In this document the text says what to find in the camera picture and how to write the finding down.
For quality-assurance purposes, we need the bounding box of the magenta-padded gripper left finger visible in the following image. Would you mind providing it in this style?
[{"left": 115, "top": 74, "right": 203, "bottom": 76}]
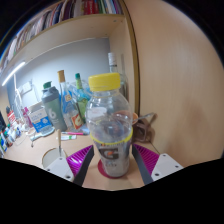
[{"left": 44, "top": 144, "right": 95, "bottom": 187}]

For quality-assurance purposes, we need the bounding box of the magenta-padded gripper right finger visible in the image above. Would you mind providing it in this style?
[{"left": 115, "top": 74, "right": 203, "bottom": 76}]
[{"left": 131, "top": 143, "right": 184, "bottom": 186}]

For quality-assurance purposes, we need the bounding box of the clear yellow-capped drink bottle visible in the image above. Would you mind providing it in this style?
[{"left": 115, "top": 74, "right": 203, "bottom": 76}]
[{"left": 85, "top": 72, "right": 134, "bottom": 179}]

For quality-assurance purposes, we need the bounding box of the flat round red coaster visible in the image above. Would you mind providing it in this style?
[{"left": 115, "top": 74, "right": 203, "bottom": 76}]
[{"left": 97, "top": 159, "right": 132, "bottom": 180}]

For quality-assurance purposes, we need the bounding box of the green and white marker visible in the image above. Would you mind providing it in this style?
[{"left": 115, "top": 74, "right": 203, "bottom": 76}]
[{"left": 60, "top": 134, "right": 78, "bottom": 141}]

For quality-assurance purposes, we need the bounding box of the pink pen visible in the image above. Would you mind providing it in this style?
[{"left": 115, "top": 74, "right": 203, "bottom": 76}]
[{"left": 61, "top": 131, "right": 85, "bottom": 136}]

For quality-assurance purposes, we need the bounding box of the brown mug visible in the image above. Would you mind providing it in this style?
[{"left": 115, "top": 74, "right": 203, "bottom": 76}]
[{"left": 131, "top": 111, "right": 157, "bottom": 144}]

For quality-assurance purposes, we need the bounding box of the gold-capped clear bottle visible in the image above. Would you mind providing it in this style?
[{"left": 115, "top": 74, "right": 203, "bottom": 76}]
[{"left": 57, "top": 69, "right": 84, "bottom": 132}]

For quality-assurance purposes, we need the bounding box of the blue and white box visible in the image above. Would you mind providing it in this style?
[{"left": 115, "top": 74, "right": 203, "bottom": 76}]
[{"left": 27, "top": 107, "right": 54, "bottom": 134}]

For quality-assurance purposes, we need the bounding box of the green-capped clear bottle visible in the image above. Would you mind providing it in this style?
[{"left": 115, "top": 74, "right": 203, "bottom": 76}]
[{"left": 74, "top": 72, "right": 89, "bottom": 124}]

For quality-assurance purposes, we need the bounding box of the pink packet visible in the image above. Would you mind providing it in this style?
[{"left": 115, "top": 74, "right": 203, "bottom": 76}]
[{"left": 21, "top": 106, "right": 32, "bottom": 128}]

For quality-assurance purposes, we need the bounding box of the white power strip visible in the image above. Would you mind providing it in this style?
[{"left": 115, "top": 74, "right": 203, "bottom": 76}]
[{"left": 18, "top": 81, "right": 33, "bottom": 95}]

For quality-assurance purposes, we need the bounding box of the clear white-capped glass bottle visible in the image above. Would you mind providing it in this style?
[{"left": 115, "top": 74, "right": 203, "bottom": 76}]
[{"left": 107, "top": 52, "right": 129, "bottom": 101}]

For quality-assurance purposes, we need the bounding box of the white light strip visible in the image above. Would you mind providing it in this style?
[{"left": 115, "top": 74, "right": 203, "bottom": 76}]
[{"left": 1, "top": 60, "right": 27, "bottom": 87}]

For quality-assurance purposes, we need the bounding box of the wooden-handled spoon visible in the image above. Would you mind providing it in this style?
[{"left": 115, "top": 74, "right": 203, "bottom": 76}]
[{"left": 56, "top": 128, "right": 64, "bottom": 158}]

